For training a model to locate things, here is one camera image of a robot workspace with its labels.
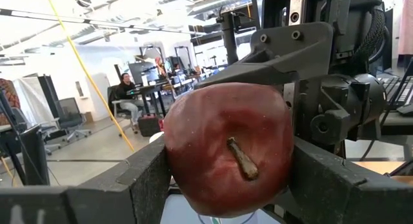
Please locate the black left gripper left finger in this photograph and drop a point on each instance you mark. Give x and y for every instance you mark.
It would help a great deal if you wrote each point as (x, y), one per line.
(96, 201)

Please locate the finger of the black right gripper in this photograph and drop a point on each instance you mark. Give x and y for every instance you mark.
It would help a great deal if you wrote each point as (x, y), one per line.
(284, 53)

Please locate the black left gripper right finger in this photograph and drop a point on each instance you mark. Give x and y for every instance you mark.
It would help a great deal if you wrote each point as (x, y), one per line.
(338, 201)

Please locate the red apple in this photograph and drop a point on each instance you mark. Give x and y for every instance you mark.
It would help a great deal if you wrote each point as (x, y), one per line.
(209, 120)

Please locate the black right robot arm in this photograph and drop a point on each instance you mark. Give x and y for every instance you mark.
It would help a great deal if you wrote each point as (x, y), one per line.
(355, 24)

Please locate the black vertical pole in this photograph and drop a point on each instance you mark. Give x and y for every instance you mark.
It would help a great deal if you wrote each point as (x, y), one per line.
(229, 40)

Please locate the black keyboard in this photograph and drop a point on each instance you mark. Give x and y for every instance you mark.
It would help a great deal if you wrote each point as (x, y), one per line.
(395, 91)

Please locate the black floor stand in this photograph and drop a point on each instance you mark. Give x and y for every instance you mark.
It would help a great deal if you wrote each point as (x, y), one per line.
(34, 153)

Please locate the black red bag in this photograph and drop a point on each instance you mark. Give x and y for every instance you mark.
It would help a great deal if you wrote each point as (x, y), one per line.
(148, 127)

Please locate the grey office chair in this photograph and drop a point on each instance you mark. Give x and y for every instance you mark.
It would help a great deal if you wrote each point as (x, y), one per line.
(69, 111)

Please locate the black office chair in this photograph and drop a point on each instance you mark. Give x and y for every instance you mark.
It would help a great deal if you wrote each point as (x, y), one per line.
(113, 98)

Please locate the person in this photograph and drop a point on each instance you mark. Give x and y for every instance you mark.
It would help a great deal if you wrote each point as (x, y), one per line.
(124, 88)

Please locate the white teal patterned stick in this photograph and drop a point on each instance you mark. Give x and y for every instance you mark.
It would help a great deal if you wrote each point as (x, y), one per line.
(215, 221)

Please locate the white draped sheet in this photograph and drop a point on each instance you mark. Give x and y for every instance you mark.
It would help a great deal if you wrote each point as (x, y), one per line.
(30, 98)

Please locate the pink hanging cloth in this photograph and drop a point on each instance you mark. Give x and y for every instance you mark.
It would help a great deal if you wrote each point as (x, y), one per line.
(406, 24)

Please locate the black computer monitor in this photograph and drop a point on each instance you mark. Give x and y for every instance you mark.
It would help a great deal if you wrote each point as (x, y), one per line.
(140, 72)

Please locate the patterned brown cloth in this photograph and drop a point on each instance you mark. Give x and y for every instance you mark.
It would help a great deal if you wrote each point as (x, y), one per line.
(6, 98)

